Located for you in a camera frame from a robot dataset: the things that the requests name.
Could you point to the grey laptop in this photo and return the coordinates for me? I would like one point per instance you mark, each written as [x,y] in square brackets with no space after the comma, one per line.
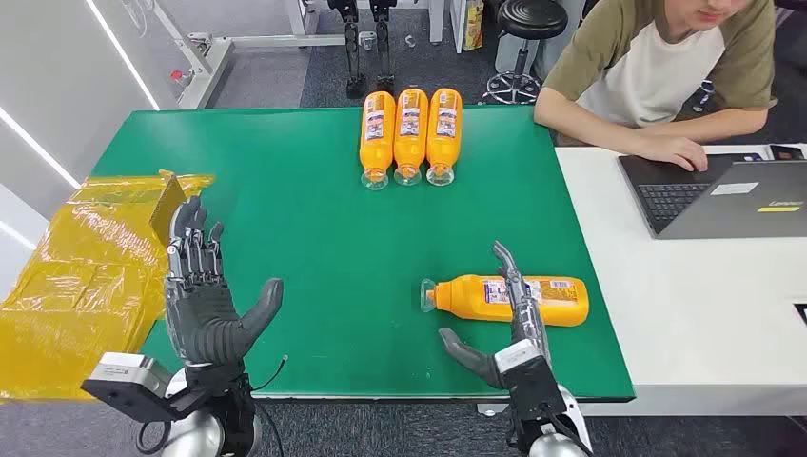
[725,208]

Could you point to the office chair base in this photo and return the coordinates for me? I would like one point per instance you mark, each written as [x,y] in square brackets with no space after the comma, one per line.
[705,94]

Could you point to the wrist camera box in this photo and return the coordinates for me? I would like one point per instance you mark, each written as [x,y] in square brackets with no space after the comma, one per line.
[529,381]
[129,375]

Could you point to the person's hand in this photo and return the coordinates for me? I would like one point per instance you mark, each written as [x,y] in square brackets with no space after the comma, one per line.
[678,151]

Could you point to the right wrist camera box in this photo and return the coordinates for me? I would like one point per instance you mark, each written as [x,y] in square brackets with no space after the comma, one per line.
[529,381]

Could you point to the black robot leg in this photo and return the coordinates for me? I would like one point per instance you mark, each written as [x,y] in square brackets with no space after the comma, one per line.
[353,44]
[382,38]

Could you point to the black device on white table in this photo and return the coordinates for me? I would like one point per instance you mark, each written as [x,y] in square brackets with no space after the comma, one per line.
[802,313]

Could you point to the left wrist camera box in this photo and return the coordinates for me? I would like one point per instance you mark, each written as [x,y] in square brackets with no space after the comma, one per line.
[129,375]

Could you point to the yellow carton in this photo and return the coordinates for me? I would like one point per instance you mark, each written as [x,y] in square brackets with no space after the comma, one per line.
[473,25]

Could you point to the black smartphone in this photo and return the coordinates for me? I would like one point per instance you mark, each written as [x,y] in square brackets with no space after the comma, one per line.
[787,152]

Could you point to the yellow film wrapped cardboard box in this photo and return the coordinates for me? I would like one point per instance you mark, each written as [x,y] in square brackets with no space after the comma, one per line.
[82,284]

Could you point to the orange bottle with label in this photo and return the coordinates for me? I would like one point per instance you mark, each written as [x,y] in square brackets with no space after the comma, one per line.
[463,299]
[377,145]
[410,145]
[444,145]

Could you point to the person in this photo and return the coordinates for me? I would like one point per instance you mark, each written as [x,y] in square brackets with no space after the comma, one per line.
[649,69]

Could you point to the small red object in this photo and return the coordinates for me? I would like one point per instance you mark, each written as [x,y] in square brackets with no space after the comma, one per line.
[178,76]

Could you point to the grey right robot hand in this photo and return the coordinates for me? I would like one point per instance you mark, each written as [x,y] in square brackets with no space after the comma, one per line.
[526,315]

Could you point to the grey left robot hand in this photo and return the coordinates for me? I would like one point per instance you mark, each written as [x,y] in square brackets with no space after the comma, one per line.
[202,321]

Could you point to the black round stool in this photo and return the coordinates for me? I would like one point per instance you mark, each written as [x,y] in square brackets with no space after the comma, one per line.
[529,19]

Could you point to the white table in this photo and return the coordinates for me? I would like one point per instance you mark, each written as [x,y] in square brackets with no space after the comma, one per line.
[693,315]

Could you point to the green table mat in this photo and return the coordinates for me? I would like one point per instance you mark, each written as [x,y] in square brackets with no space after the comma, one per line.
[328,252]

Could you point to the white metal desk frame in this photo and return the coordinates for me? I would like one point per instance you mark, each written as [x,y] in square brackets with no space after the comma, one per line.
[208,63]

